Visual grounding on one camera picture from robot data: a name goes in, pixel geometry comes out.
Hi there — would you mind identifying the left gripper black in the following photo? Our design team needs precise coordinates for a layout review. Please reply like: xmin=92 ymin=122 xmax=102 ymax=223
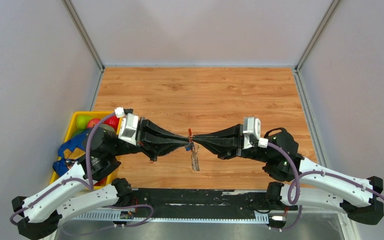
xmin=110 ymin=116 xmax=190 ymax=161

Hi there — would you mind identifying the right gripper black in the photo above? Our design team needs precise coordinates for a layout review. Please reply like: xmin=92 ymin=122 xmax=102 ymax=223
xmin=191 ymin=123 xmax=272 ymax=164

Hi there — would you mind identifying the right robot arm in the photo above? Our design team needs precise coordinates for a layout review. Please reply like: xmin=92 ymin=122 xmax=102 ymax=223
xmin=189 ymin=124 xmax=384 ymax=225

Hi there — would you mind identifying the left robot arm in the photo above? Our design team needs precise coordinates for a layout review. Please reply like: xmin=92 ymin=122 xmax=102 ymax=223
xmin=11 ymin=113 xmax=190 ymax=240

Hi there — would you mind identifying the red tomato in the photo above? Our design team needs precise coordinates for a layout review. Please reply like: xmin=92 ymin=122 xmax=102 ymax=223
xmin=104 ymin=115 xmax=120 ymax=131

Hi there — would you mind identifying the netted melon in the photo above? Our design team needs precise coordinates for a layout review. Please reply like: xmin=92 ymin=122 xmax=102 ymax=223
xmin=98 ymin=123 xmax=116 ymax=134

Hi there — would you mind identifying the red apple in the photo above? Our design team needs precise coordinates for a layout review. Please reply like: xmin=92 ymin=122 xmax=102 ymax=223
xmin=86 ymin=118 xmax=101 ymax=129

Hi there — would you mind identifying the green apple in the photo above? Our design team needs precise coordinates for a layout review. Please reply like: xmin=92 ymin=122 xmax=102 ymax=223
xmin=75 ymin=114 xmax=94 ymax=129

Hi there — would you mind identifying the blue snack bag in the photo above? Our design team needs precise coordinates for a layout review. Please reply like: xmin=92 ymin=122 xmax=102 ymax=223
xmin=52 ymin=128 xmax=92 ymax=177

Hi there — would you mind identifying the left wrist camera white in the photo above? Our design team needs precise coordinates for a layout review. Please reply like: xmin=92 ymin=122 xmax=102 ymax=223
xmin=114 ymin=107 xmax=139 ymax=146

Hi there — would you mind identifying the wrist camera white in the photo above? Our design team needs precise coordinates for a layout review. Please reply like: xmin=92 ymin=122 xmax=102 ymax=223
xmin=114 ymin=107 xmax=139 ymax=146
xmin=242 ymin=116 xmax=269 ymax=150

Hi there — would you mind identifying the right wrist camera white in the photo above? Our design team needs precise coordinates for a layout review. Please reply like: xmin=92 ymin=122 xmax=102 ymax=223
xmin=242 ymin=116 xmax=269 ymax=150

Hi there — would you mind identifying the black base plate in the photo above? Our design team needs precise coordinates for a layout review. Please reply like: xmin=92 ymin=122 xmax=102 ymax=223
xmin=114 ymin=188 xmax=286 ymax=220

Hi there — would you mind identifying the white slotted cable duct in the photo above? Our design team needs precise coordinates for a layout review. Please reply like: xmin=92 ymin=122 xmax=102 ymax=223
xmin=60 ymin=209 xmax=270 ymax=224

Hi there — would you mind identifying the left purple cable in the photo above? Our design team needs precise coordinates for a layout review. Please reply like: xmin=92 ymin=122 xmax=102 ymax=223
xmin=9 ymin=111 xmax=155 ymax=229

